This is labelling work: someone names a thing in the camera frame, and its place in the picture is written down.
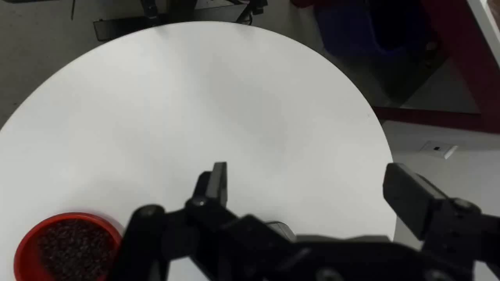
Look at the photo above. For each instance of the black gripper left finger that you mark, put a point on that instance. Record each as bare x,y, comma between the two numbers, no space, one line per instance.
212,187

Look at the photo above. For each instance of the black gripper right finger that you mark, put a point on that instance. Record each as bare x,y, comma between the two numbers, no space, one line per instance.
412,198

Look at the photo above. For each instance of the dark red cabinet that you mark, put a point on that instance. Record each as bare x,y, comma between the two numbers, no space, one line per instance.
463,37

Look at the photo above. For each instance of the red bowl with dark contents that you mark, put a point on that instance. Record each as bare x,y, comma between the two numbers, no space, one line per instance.
68,247

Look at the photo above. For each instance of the blue plastic bin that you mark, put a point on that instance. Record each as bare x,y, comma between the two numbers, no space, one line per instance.
373,29

